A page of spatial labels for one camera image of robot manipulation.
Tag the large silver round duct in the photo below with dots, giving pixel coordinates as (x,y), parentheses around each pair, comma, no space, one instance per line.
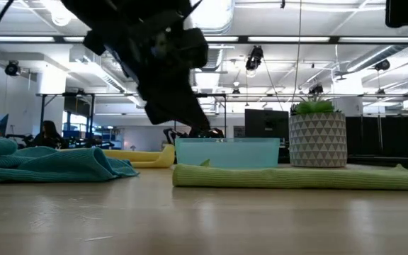
(214,16)

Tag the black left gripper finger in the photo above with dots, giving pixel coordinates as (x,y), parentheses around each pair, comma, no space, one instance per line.
(175,108)

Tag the teal microfiber towel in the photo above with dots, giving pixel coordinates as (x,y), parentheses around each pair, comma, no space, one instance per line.
(48,164)

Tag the black ceiling spotlight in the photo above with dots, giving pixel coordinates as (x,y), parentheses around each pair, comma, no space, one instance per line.
(316,89)
(254,58)
(382,65)
(12,68)

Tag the black room partition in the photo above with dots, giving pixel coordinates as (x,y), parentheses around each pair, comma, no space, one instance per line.
(384,138)

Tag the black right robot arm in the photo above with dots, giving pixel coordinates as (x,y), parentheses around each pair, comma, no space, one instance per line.
(406,12)

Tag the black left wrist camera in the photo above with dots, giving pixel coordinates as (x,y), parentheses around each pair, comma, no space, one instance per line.
(197,47)

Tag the black monitor back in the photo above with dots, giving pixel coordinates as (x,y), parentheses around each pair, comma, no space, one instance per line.
(266,124)

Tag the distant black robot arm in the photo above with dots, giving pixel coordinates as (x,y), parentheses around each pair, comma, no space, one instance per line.
(204,134)

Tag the white rectangular air duct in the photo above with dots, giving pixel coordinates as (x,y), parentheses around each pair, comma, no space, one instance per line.
(94,67)

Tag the yellow microfiber towel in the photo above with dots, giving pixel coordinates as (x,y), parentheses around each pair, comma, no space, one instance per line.
(144,157)

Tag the lime green microfiber towel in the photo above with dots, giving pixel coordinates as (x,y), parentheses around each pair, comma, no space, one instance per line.
(278,178)

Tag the black metal rack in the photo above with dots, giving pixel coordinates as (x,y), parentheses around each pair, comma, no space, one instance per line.
(66,94)

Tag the person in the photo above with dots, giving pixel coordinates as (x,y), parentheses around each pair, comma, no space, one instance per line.
(48,134)

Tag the succulent in triangle-patterned pot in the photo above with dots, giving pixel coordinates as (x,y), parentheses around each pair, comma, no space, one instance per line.
(317,141)

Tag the ceiling light strip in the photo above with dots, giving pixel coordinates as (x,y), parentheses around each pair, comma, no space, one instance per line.
(381,39)
(16,39)
(289,39)

